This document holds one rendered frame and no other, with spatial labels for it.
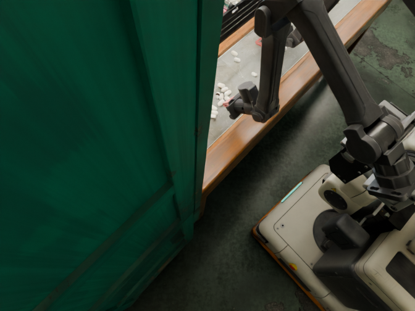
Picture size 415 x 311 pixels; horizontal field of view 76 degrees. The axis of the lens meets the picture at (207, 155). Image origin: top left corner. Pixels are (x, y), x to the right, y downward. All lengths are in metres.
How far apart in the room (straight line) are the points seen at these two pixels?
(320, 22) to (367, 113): 0.22
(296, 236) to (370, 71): 1.73
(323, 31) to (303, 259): 1.22
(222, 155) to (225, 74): 0.44
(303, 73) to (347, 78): 0.78
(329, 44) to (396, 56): 2.44
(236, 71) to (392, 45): 2.02
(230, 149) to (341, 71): 0.60
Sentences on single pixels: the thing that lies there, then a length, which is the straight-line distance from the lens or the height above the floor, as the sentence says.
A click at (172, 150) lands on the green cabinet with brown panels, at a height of 1.44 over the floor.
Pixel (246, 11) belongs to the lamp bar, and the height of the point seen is 1.08.
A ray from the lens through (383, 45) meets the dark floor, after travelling 3.11.
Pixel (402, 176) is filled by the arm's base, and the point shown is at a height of 1.23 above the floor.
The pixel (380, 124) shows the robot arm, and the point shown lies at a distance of 0.73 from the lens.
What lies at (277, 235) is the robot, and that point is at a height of 0.28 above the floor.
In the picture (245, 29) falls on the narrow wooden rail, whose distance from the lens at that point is 1.56.
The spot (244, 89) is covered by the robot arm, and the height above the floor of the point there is 1.01.
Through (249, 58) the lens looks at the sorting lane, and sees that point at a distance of 1.45.
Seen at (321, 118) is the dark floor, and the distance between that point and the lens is 2.32.
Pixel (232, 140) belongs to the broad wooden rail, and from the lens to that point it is 1.15.
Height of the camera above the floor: 1.78
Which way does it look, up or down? 67 degrees down
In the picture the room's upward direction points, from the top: 7 degrees clockwise
